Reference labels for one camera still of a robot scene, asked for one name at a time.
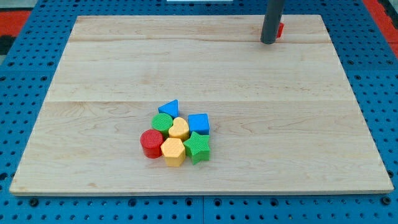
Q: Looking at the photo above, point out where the grey cylindrical robot arm rod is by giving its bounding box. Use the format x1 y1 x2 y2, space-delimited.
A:
261 0 285 44

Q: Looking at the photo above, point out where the green star block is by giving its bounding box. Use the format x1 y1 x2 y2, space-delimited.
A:
183 131 211 165

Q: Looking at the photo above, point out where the blue cube block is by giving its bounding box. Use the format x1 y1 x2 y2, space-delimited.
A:
188 113 210 135

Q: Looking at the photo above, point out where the yellow heart block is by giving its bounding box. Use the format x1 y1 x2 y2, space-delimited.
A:
169 117 190 141

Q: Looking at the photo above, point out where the blue triangle block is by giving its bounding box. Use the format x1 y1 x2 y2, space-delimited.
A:
158 100 179 119

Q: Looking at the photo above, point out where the green cylinder block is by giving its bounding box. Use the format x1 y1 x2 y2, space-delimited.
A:
151 113 173 138

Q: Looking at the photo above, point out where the yellow hexagon block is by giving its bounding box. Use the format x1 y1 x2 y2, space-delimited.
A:
160 138 186 167

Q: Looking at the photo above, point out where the red cylinder block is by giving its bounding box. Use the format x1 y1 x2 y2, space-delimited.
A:
140 129 164 159

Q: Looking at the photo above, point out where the light wooden board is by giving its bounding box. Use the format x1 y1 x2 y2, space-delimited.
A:
10 15 394 196

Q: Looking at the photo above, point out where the red block behind rod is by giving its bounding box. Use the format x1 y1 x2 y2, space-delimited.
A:
276 22 284 39

